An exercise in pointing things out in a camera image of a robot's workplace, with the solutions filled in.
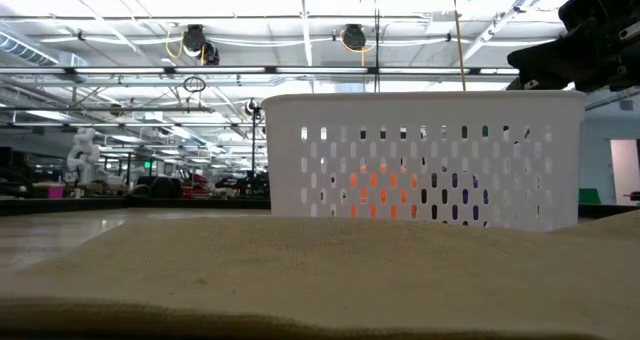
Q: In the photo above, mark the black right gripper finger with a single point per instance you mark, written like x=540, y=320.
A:
x=555, y=62

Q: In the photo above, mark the orange toy fruit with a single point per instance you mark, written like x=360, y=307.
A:
x=383, y=196

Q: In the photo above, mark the pink door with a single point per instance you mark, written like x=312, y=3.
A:
x=625, y=172

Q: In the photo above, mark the green panel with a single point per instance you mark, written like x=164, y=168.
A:
x=590, y=196

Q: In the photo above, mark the white perforated plastic basket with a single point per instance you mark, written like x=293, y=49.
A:
x=300, y=110

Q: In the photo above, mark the folded tan cloth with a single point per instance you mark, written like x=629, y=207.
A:
x=320, y=275

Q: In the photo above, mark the white robot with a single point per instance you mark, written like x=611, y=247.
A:
x=82, y=155

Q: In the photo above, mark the pink box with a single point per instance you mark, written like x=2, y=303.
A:
x=56, y=192

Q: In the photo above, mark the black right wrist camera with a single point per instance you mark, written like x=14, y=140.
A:
x=585, y=7

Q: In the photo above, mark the black aluminium table frame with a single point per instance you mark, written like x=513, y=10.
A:
x=150, y=206

